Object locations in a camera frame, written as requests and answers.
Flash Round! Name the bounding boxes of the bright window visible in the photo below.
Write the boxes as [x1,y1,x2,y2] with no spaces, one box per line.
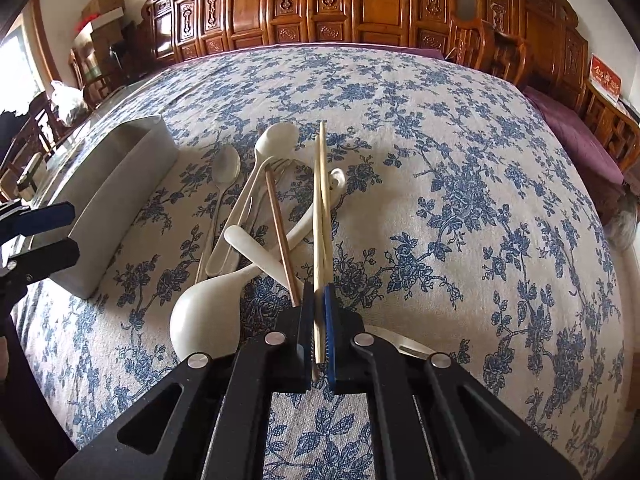
[0,30,43,116]

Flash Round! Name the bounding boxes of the brown chopstick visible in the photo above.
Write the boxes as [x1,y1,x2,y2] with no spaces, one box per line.
[264,167,302,308]

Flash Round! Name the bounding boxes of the white plastic bag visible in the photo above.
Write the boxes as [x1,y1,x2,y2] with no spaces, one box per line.
[49,80,86,128]

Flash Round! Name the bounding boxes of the wooden side table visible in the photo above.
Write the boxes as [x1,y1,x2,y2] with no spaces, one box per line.
[582,80,640,171]

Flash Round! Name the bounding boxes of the blue floral bedspread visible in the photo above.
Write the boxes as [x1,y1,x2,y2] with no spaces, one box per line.
[12,45,628,480]

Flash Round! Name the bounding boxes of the carved wooden bench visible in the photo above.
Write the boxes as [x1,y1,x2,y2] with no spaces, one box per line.
[142,0,458,66]

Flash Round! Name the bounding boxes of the metal spoon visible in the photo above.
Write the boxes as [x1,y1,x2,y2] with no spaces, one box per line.
[367,325,443,361]
[194,146,242,283]

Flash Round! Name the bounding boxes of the light bamboo chopstick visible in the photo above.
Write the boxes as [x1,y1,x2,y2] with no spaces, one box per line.
[312,120,328,378]
[319,121,335,366]

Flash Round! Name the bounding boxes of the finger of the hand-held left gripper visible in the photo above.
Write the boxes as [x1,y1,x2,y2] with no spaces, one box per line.
[0,200,76,241]
[0,238,81,286]

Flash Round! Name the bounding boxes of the metal rectangular container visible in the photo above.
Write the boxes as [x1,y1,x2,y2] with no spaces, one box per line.
[29,116,178,298]

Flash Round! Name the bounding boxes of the dark wooden chair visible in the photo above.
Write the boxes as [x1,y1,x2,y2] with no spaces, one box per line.
[0,95,68,201]

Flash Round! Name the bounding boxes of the cardboard boxes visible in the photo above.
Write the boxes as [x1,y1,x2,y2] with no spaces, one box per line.
[77,0,126,31]

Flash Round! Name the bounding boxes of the metal fork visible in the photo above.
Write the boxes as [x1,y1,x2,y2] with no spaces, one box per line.
[227,156,307,261]

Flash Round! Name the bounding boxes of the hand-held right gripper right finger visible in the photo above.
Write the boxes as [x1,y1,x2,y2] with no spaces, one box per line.
[322,282,583,480]

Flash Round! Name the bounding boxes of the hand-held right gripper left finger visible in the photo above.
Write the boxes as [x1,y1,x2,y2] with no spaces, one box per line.
[54,280,321,480]

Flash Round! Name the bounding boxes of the white rice paddle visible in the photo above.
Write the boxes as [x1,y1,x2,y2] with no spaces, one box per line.
[169,168,347,357]

